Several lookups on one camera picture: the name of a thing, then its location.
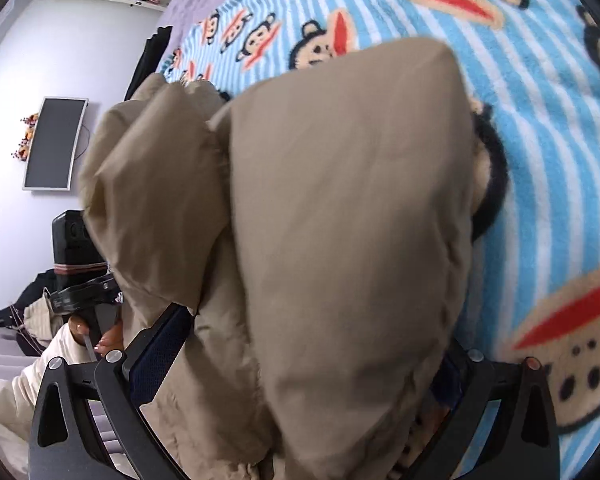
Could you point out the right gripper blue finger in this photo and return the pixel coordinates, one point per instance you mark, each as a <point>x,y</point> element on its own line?
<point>152,352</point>

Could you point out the khaki puffer jacket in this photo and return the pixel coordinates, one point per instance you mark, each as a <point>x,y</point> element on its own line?
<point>319,226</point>

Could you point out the white jacket sleeve forearm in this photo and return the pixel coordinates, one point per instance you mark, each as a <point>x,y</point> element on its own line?
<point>18,397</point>

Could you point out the left hand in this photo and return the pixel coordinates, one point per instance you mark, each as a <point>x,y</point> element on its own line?
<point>112,339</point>

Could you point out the black folded garment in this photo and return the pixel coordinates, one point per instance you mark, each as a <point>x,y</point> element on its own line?
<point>149,60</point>

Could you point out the blue striped monkey blanket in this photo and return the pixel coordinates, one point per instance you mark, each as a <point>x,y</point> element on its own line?
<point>517,393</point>

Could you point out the wall mounted monitor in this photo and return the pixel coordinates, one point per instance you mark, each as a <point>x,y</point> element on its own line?
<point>53,145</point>

